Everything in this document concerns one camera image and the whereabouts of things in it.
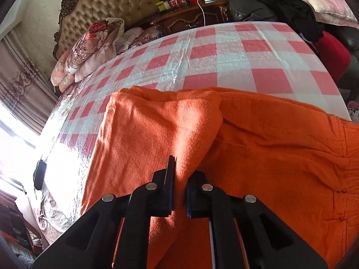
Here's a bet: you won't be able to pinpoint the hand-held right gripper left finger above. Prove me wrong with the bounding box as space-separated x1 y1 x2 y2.
32 155 177 269

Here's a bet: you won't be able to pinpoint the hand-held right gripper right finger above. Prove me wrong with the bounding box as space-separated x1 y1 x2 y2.
185 170 328 269

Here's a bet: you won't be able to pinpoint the orange pants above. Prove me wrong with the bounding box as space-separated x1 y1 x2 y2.
80 85 359 269

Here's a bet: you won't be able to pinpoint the floral bed sheet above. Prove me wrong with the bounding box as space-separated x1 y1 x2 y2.
15 185 70 244

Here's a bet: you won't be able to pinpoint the small black device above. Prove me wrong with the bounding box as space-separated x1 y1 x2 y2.
33 160 47 190

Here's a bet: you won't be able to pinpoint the pink checked sheet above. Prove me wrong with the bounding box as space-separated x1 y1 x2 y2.
28 21 352 244

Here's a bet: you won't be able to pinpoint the floral pillow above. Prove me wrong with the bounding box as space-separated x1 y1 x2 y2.
132 28 161 48

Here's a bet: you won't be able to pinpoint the folded floral quilt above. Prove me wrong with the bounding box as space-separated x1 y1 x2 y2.
50 17 125 93

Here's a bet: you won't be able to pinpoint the dark wooden nightstand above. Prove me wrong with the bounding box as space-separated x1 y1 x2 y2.
149 0 230 37

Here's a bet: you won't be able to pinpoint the patterned curtain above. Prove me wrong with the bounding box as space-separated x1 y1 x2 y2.
0 29 58 135

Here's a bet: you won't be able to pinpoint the tufted carved headboard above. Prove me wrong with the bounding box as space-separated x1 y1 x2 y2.
53 0 173 61

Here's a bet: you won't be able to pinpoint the black leather sofa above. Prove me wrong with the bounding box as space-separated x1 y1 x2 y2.
220 0 359 90

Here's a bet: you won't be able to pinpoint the red cushion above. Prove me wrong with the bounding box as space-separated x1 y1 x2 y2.
313 31 351 82

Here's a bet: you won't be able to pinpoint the black clothing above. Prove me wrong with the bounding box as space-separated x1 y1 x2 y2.
255 0 326 44

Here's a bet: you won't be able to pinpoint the white cable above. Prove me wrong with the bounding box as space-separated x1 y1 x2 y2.
196 0 208 28

